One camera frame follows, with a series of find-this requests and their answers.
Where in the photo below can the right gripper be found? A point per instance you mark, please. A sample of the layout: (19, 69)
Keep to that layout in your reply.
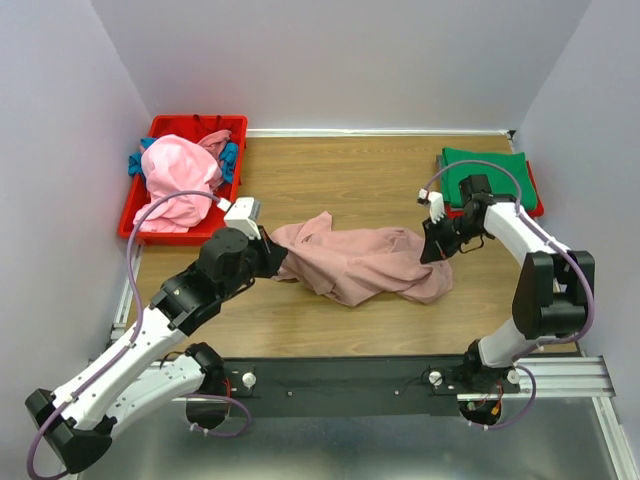
(434, 247)

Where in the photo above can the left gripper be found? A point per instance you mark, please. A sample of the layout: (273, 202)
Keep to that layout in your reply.
(272, 254)

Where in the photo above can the dusty pink printed t-shirt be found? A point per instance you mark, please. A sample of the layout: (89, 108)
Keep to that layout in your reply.
(352, 266)

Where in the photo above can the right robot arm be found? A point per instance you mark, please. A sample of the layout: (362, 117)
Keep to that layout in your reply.
(553, 301)

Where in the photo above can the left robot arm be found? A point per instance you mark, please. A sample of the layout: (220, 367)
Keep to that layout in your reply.
(80, 419)

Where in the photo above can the red folded t-shirt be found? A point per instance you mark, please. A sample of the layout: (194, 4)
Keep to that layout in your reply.
(499, 183)

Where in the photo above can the grey folded t-shirt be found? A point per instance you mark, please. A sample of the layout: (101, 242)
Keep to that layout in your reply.
(441, 164)

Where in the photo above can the green folded t-shirt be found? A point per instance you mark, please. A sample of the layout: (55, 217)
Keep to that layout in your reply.
(452, 156)

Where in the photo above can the blue t-shirt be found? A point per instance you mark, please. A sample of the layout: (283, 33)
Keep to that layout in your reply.
(227, 159)

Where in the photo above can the coral pink t-shirt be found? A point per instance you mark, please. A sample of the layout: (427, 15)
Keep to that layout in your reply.
(214, 143)

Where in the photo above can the light pink t-shirt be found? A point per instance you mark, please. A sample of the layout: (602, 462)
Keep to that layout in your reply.
(179, 175)

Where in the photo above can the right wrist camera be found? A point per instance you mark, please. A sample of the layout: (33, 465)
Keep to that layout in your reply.
(434, 201)

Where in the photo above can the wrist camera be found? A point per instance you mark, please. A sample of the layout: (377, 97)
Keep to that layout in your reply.
(243, 215)
(434, 201)

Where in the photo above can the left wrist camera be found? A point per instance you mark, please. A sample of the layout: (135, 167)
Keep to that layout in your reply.
(243, 215)

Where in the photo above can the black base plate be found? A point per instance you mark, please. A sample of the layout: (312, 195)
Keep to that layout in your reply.
(356, 386)

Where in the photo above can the aluminium frame rail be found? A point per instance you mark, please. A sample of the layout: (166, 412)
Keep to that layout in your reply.
(561, 426)

